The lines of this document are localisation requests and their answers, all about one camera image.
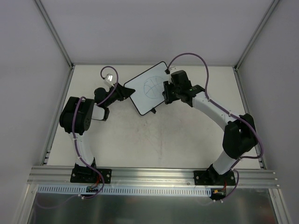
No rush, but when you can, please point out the small black-framed whiteboard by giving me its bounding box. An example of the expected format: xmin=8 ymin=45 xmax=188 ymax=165
xmin=124 ymin=61 xmax=170 ymax=116

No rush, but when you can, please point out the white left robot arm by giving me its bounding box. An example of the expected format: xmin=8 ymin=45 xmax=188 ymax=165
xmin=59 ymin=84 xmax=135 ymax=182

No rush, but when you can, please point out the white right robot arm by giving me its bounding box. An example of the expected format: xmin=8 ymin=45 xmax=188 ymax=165
xmin=162 ymin=68 xmax=257 ymax=185

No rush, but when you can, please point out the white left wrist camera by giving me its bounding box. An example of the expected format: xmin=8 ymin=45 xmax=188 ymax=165
xmin=104 ymin=74 xmax=114 ymax=88

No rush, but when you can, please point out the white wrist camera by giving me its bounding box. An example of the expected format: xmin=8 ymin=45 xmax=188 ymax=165
xmin=169 ymin=67 xmax=177 ymax=74
xmin=104 ymin=74 xmax=114 ymax=88

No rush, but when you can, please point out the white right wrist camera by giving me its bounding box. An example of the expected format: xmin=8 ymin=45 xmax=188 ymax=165
xmin=169 ymin=67 xmax=177 ymax=74

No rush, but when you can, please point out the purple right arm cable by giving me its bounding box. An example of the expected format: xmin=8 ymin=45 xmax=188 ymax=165
xmin=164 ymin=52 xmax=264 ymax=206

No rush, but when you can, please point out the right aluminium table edge rail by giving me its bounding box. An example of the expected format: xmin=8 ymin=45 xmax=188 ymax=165
xmin=233 ymin=67 xmax=265 ymax=169

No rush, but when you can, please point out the aluminium table edge rail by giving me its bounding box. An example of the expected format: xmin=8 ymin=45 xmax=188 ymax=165
xmin=233 ymin=67 xmax=265 ymax=169
xmin=39 ymin=65 xmax=75 ymax=166

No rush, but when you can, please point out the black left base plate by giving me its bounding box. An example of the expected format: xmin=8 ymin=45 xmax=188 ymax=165
xmin=70 ymin=166 xmax=112 ymax=184

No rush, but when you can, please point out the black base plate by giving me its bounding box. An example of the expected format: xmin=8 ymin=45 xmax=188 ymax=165
xmin=70 ymin=166 xmax=112 ymax=184
xmin=193 ymin=170 xmax=236 ymax=186

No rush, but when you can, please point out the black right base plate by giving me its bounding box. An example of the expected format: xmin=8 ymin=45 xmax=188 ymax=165
xmin=193 ymin=170 xmax=236 ymax=186

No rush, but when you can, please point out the left aluminium table edge rail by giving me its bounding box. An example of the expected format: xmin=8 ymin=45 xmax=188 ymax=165
xmin=39 ymin=65 xmax=75 ymax=166

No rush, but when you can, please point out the white slotted cable duct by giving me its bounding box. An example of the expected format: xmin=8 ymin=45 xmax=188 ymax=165
xmin=37 ymin=185 xmax=212 ymax=197

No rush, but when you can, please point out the right aluminium frame post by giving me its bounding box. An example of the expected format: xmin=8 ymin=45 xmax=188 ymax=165
xmin=234 ymin=0 xmax=280 ymax=71

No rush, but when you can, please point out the aluminium frame post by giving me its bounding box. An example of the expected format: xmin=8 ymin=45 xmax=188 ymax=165
xmin=234 ymin=0 xmax=280 ymax=71
xmin=33 ymin=0 xmax=73 ymax=69

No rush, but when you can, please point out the aluminium mounting rail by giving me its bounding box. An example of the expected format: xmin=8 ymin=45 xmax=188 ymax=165
xmin=27 ymin=166 xmax=280 ymax=189

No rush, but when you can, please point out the left aluminium frame post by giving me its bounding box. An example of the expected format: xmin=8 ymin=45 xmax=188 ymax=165
xmin=33 ymin=0 xmax=73 ymax=69

